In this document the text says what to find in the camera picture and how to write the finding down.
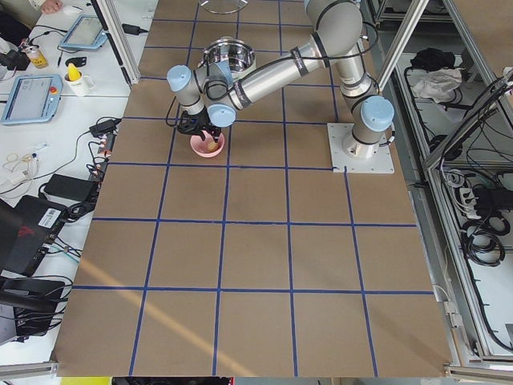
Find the black laptop computer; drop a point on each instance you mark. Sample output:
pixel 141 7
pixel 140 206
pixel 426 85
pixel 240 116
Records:
pixel 26 231

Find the blue teach pendant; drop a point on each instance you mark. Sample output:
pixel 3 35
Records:
pixel 86 33
pixel 33 99

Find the pink plastic bowl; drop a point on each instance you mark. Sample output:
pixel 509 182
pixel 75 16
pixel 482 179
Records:
pixel 199 146

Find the small black power adapter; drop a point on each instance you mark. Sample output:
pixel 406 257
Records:
pixel 133 29

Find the black power adapter brick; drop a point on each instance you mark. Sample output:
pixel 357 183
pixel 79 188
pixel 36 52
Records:
pixel 70 188

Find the brown gridded table mat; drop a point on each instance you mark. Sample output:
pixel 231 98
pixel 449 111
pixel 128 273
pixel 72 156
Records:
pixel 261 261

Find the brown egg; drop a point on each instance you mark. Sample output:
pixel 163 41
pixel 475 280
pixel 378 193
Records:
pixel 212 146

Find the blue teach pendant near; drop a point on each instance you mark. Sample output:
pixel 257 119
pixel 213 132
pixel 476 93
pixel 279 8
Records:
pixel 33 99

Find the black power strip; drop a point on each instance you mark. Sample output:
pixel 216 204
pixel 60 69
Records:
pixel 101 151

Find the yellow drink can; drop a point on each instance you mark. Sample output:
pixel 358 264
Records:
pixel 36 57

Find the blue teach pendant far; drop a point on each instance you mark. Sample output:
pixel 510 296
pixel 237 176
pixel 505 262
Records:
pixel 86 33

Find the white mug with yellow item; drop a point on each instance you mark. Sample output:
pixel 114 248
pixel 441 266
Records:
pixel 80 84

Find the glass pot lid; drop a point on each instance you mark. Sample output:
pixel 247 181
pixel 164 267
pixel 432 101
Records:
pixel 223 6

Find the pale green steel pot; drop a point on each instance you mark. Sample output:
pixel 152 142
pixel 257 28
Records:
pixel 233 56

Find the black and white cloth pile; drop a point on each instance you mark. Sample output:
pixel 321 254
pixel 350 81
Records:
pixel 442 77

